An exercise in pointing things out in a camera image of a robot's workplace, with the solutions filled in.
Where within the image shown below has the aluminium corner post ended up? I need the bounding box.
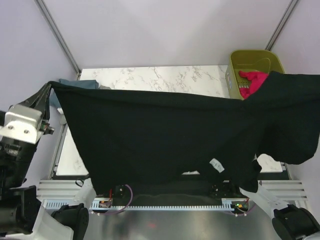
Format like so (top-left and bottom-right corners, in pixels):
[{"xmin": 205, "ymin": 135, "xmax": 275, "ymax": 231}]
[
  {"xmin": 34, "ymin": 0, "xmax": 82, "ymax": 77},
  {"xmin": 265, "ymin": 0, "xmax": 300, "ymax": 51}
]

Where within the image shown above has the olive green plastic tub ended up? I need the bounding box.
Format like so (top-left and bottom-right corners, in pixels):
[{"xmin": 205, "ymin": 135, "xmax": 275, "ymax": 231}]
[{"xmin": 225, "ymin": 49, "xmax": 285, "ymax": 100}]

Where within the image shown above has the pink t shirt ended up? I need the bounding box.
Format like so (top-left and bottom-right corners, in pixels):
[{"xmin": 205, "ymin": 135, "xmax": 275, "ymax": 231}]
[{"xmin": 238, "ymin": 70, "xmax": 269, "ymax": 99}]

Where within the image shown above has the folded teal t shirt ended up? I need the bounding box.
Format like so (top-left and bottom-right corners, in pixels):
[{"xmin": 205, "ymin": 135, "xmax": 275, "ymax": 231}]
[{"xmin": 49, "ymin": 78, "xmax": 99, "ymax": 109}]

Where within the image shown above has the left aluminium corner post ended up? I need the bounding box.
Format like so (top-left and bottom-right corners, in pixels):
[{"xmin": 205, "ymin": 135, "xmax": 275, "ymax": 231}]
[{"xmin": 34, "ymin": 0, "xmax": 82, "ymax": 77}]

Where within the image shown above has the right aluminium corner post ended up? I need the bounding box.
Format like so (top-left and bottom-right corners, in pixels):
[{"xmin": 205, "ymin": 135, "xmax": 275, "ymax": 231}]
[{"xmin": 265, "ymin": 0, "xmax": 300, "ymax": 51}]

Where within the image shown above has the aluminium frame rail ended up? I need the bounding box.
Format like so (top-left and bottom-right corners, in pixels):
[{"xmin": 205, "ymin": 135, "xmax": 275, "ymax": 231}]
[{"xmin": 37, "ymin": 180, "xmax": 307, "ymax": 201}]

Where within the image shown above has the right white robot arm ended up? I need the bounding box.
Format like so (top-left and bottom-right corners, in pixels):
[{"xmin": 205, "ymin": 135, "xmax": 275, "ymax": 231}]
[{"xmin": 229, "ymin": 179, "xmax": 320, "ymax": 240}]

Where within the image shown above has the black t shirt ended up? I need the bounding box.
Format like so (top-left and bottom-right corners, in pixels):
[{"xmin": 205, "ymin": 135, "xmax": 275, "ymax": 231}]
[{"xmin": 51, "ymin": 71, "xmax": 320, "ymax": 195}]

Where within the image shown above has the white slotted cable duct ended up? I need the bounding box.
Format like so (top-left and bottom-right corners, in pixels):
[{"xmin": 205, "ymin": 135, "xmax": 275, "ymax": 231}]
[{"xmin": 45, "ymin": 198, "xmax": 251, "ymax": 210}]

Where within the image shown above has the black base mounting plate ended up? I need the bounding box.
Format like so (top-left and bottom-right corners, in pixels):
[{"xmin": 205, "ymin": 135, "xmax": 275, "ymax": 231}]
[{"xmin": 94, "ymin": 174, "xmax": 245, "ymax": 206}]

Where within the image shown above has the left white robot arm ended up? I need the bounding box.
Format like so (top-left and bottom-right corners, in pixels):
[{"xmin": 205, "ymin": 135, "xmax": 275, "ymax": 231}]
[{"xmin": 0, "ymin": 82, "xmax": 110, "ymax": 240}]

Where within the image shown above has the folded white t shirt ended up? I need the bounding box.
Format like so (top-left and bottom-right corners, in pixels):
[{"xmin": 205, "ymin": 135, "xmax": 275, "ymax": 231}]
[{"xmin": 57, "ymin": 107, "xmax": 64, "ymax": 115}]

